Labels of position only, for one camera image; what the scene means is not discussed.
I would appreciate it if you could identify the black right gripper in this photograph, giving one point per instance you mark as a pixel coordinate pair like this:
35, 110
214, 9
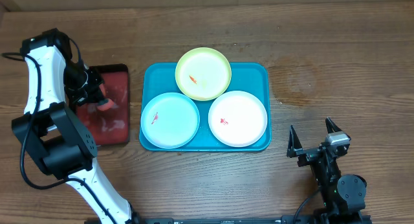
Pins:
308, 155

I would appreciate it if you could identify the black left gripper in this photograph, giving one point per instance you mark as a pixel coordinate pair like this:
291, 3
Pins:
88, 95

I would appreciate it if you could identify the light blue plate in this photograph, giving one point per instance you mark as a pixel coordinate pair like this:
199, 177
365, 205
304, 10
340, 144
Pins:
170, 120

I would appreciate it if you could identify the yellow plate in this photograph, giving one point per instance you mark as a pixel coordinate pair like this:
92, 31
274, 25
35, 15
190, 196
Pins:
203, 74

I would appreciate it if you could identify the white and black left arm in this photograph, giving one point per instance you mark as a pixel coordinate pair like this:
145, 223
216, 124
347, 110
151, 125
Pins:
71, 110

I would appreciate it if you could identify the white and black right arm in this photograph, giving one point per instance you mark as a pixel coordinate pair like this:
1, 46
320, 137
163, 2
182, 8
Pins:
343, 195

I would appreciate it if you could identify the black tray with red liquid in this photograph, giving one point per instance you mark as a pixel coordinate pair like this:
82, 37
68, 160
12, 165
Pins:
111, 126

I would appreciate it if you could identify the teal plastic tray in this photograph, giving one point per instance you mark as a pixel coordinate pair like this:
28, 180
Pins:
250, 77

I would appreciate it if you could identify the pink plate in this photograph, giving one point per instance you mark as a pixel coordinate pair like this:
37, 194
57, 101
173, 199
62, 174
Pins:
237, 119

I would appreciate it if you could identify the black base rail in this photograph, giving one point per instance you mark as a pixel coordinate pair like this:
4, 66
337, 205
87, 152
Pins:
286, 219

